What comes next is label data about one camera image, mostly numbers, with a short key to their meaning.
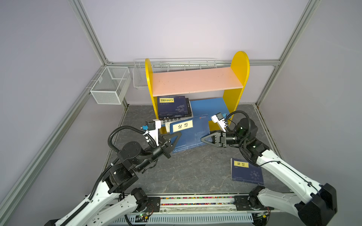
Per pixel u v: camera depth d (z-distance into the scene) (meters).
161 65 0.94
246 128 0.51
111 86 1.01
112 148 0.39
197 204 0.75
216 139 0.58
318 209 0.37
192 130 0.58
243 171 0.85
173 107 0.89
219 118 0.60
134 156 0.40
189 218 0.71
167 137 0.51
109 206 0.56
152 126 0.48
